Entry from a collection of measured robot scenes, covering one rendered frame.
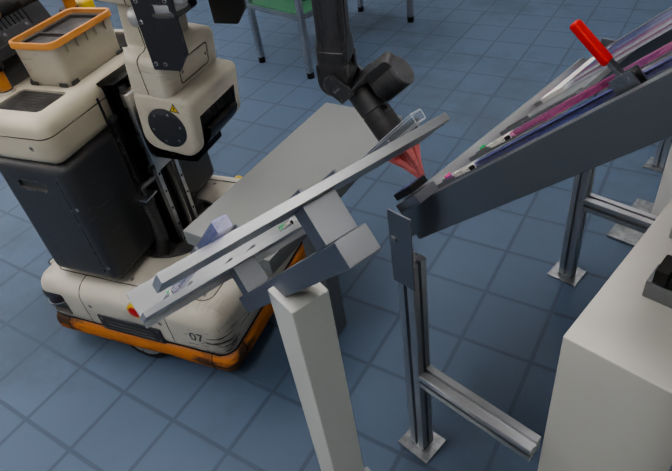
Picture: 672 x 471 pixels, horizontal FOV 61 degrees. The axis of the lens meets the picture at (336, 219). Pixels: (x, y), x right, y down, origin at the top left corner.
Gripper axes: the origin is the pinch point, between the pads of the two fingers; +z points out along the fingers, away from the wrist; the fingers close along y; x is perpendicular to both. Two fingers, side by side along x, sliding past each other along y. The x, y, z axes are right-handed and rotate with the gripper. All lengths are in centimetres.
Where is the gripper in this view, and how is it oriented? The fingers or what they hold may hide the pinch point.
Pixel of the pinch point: (419, 173)
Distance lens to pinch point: 110.0
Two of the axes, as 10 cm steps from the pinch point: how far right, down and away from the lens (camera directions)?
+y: 7.0, -5.2, 4.9
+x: -4.2, 2.6, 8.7
